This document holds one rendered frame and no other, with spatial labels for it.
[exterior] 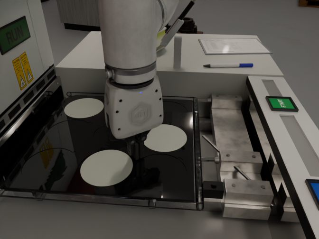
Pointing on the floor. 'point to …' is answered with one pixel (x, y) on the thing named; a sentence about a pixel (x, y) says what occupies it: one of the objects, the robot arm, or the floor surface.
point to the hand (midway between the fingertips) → (136, 147)
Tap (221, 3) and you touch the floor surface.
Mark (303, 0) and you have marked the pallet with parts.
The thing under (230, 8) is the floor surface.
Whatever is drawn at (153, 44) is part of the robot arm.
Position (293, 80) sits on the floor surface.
